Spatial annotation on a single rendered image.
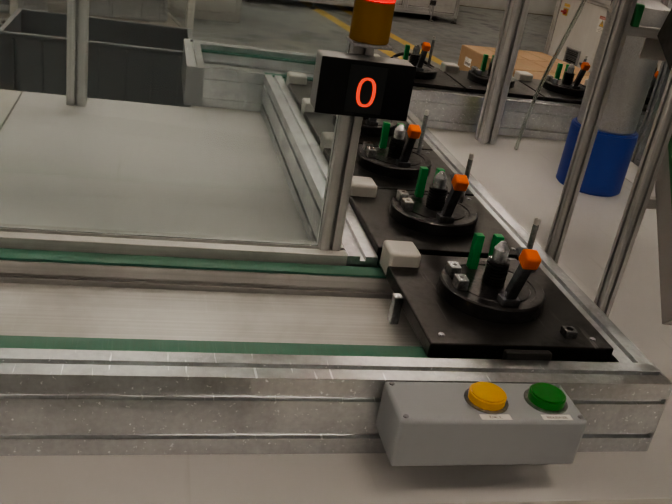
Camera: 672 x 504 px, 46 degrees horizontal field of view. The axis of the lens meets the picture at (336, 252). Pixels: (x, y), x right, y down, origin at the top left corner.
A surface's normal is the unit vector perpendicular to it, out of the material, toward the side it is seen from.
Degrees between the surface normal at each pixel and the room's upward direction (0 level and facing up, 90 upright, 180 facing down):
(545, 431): 90
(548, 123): 90
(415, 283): 0
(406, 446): 90
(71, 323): 0
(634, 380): 0
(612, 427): 90
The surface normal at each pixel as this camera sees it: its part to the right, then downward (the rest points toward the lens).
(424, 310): 0.15, -0.90
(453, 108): 0.19, 0.44
